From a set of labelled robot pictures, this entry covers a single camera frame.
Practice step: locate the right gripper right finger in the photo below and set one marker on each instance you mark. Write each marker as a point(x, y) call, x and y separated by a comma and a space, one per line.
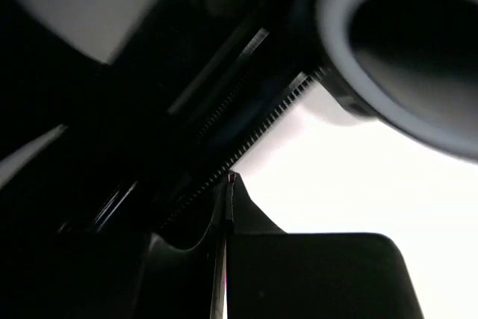
point(273, 274)

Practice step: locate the black kids suitcase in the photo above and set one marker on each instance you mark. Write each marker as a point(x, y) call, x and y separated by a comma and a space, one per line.
point(149, 102)

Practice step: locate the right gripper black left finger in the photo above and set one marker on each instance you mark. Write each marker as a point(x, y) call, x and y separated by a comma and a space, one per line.
point(65, 254)

